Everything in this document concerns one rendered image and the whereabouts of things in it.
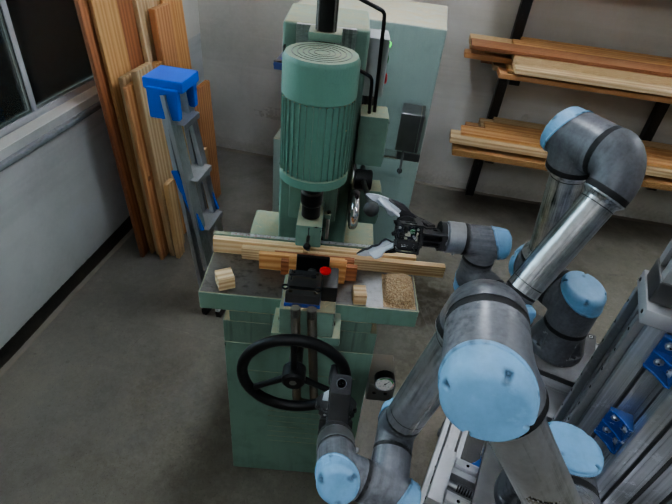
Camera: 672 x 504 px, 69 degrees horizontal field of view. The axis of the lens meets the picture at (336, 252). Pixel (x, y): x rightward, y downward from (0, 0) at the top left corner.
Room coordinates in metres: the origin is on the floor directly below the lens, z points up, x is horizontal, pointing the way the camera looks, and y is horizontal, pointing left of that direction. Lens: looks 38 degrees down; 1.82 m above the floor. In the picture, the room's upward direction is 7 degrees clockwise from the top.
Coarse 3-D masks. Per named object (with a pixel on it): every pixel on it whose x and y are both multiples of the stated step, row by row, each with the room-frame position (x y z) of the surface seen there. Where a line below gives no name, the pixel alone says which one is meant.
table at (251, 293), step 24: (216, 264) 1.06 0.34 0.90; (240, 264) 1.08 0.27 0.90; (216, 288) 0.97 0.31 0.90; (240, 288) 0.98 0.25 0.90; (264, 288) 0.99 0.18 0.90; (264, 312) 0.95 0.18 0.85; (336, 312) 0.96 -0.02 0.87; (360, 312) 0.96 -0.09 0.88; (384, 312) 0.96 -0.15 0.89; (408, 312) 0.96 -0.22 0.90; (336, 336) 0.87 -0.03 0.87
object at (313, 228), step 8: (320, 208) 1.16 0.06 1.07; (320, 216) 1.12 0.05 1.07; (296, 224) 1.07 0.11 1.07; (304, 224) 1.07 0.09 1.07; (312, 224) 1.08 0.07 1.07; (320, 224) 1.08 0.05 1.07; (296, 232) 1.07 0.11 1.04; (304, 232) 1.07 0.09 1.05; (312, 232) 1.07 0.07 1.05; (320, 232) 1.07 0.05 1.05; (296, 240) 1.07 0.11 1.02; (304, 240) 1.07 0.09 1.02; (312, 240) 1.07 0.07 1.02; (320, 240) 1.07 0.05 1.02
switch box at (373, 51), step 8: (376, 32) 1.45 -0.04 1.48; (376, 40) 1.39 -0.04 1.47; (384, 40) 1.39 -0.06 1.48; (368, 48) 1.39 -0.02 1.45; (376, 48) 1.39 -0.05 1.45; (384, 48) 1.39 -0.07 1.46; (368, 56) 1.39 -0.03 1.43; (376, 56) 1.39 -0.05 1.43; (384, 56) 1.39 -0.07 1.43; (368, 64) 1.39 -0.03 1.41; (376, 64) 1.39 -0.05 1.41; (384, 64) 1.39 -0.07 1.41; (368, 72) 1.39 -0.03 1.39; (376, 72) 1.39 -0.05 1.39; (384, 72) 1.39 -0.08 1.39; (368, 80) 1.39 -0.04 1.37; (384, 80) 1.40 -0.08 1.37; (368, 88) 1.39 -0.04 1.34
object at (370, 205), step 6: (360, 168) 1.32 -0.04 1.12; (360, 174) 1.25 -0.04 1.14; (366, 174) 1.25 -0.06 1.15; (372, 174) 1.25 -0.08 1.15; (354, 180) 1.25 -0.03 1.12; (360, 180) 1.23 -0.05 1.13; (366, 180) 1.24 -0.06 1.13; (354, 186) 1.24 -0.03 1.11; (360, 186) 1.23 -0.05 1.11; (366, 186) 1.13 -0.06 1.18; (366, 192) 1.05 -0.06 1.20; (366, 198) 0.99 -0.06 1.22; (366, 204) 0.90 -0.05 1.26; (372, 204) 0.90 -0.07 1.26; (366, 210) 0.89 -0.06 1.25; (372, 210) 0.89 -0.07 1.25; (378, 210) 0.90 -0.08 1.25; (372, 216) 0.89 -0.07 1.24
